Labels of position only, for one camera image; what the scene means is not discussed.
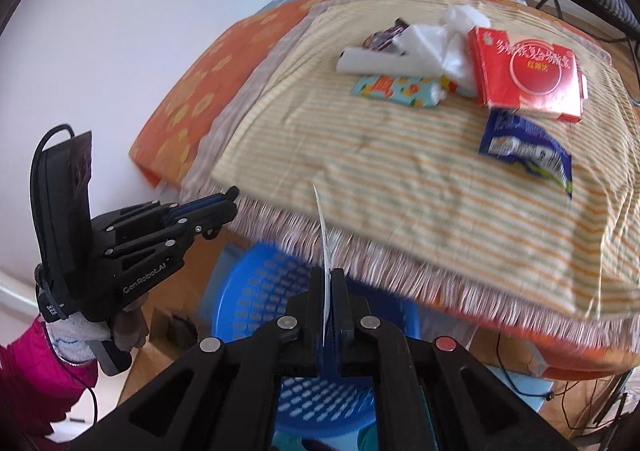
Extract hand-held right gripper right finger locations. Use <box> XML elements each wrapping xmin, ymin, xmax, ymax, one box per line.
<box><xmin>331</xmin><ymin>270</ymin><xmax>576</xmax><ymax>451</ymax></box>

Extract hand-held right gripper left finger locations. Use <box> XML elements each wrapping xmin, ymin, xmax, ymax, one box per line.
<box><xmin>65</xmin><ymin>268</ymin><xmax>331</xmax><ymax>451</ymax></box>

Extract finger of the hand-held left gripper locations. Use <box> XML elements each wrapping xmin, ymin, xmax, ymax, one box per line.
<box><xmin>102</xmin><ymin>217</ymin><xmax>223</xmax><ymax>259</ymax></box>
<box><xmin>100</xmin><ymin>187</ymin><xmax>240</xmax><ymax>232</ymax></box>

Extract white paper scrap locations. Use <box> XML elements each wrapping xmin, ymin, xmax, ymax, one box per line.
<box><xmin>312</xmin><ymin>183</ymin><xmax>332</xmax><ymax>347</ymax></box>

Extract blue plastic basket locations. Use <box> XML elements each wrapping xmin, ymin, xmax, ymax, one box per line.
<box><xmin>210</xmin><ymin>242</ymin><xmax>421</xmax><ymax>439</ymax></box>

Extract teal patterned packet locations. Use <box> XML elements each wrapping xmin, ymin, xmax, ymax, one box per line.
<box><xmin>349</xmin><ymin>74</ymin><xmax>446</xmax><ymax>109</ymax></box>

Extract dark purple wrapper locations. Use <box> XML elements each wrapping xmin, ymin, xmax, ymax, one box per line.
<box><xmin>361</xmin><ymin>18</ymin><xmax>412</xmax><ymax>52</ymax></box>

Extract blue snack wrapper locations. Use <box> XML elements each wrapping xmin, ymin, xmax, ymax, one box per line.
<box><xmin>478</xmin><ymin>110</ymin><xmax>573</xmax><ymax>199</ymax></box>

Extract white plastic bag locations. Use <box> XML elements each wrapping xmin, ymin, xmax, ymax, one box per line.
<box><xmin>395</xmin><ymin>6</ymin><xmax>493</xmax><ymax>99</ymax></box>

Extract red cardboard box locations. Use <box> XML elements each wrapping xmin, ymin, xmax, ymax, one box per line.
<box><xmin>467</xmin><ymin>26</ymin><xmax>590</xmax><ymax>124</ymax></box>

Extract person's left hand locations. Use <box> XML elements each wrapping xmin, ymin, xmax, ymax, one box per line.
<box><xmin>110</xmin><ymin>298</ymin><xmax>150</xmax><ymax>352</ymax></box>

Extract checked fringed cloth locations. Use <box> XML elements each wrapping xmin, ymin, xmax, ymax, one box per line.
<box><xmin>180</xmin><ymin>0</ymin><xmax>640</xmax><ymax>347</ymax></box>

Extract orange floral blanket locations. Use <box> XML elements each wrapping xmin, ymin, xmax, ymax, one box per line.
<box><xmin>129</xmin><ymin>0</ymin><xmax>640</xmax><ymax>377</ymax></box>

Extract yellow striped cloth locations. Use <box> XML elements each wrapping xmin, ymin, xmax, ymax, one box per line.
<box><xmin>210</xmin><ymin>0</ymin><xmax>640</xmax><ymax>322</ymax></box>

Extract light blue floor mat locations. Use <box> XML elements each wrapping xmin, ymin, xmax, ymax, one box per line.
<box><xmin>480</xmin><ymin>365</ymin><xmax>556</xmax><ymax>412</ymax></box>

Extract striped cloth on chair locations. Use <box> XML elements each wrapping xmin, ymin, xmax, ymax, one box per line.
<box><xmin>560</xmin><ymin>0</ymin><xmax>640</xmax><ymax>39</ymax></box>

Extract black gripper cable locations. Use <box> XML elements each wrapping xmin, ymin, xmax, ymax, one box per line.
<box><xmin>65</xmin><ymin>361</ymin><xmax>101</xmax><ymax>427</ymax></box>

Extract black floor cable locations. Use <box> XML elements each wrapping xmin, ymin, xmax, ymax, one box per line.
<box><xmin>495</xmin><ymin>331</ymin><xmax>553</xmax><ymax>402</ymax></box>

